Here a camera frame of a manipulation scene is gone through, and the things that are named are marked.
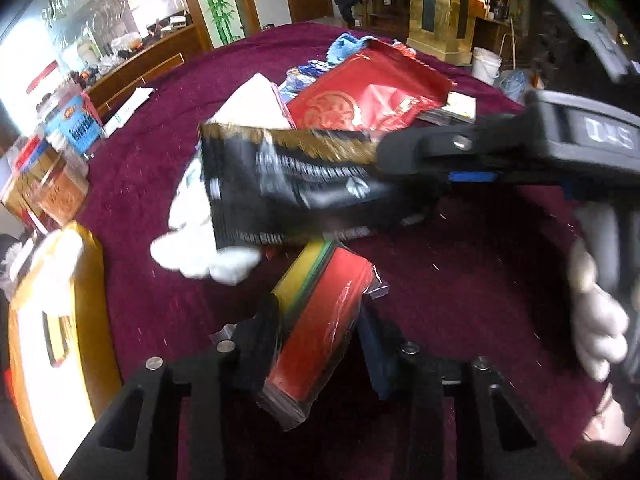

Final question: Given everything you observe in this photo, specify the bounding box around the red foil tissue pack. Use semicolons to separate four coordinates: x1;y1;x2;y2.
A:
288;40;454;136

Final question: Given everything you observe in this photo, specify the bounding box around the white towel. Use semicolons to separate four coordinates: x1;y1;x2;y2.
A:
150;155;262;286

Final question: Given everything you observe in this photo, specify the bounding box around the red yellow packet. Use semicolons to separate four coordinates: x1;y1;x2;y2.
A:
260;240;395;430

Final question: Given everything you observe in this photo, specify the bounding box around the black gold snack pack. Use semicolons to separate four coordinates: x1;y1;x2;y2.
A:
198;122;438;248

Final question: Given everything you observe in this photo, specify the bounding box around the light blue knitted cloth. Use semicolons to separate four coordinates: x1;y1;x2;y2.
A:
326;32;375;66

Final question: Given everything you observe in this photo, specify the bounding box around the white gloved right hand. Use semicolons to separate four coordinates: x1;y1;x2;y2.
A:
567;240;629;382

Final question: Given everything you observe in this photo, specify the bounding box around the white plastic bucket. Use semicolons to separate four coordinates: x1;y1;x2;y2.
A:
472;47;502;86

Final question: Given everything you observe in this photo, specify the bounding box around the yellow gift box tray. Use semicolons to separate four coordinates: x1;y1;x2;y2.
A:
9;222;122;479

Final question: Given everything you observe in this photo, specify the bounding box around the gold pillar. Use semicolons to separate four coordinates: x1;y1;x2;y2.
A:
407;0;475;65

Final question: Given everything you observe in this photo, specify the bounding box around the purple velvet tablecloth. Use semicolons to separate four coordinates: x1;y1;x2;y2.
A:
78;23;603;479

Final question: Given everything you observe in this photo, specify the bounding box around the blue white patterned bag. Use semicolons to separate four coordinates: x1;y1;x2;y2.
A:
279;60;333;103

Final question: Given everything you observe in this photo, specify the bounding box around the red lid peanut jar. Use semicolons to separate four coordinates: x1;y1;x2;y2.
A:
34;155;90;226

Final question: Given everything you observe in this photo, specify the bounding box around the pink white package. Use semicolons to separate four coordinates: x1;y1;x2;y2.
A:
206;73;294;129

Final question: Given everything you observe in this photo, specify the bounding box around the white paper strip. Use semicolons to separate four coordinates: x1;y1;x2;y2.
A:
104;87;154;138

